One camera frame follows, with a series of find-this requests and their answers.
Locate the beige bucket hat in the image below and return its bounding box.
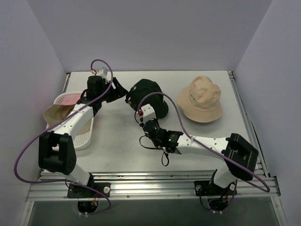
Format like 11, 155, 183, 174
176, 76, 222, 123

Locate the dark green cap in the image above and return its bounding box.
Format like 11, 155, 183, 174
125, 79, 170, 120

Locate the white plastic basket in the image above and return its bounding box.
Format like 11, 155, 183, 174
43, 92, 94, 151

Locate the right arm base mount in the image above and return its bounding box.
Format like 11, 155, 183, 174
194, 178, 237, 212

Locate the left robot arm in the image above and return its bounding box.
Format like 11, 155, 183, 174
38, 75, 128, 197

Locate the aluminium front rail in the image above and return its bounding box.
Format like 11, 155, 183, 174
27, 173, 280, 202

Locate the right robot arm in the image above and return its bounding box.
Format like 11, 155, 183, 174
140, 119, 258, 194

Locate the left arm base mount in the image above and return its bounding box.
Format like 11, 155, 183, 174
66, 182, 111, 217

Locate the pink cap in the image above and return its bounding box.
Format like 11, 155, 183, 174
43, 94, 94, 138

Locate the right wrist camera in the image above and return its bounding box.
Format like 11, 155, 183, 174
137, 104, 156, 118

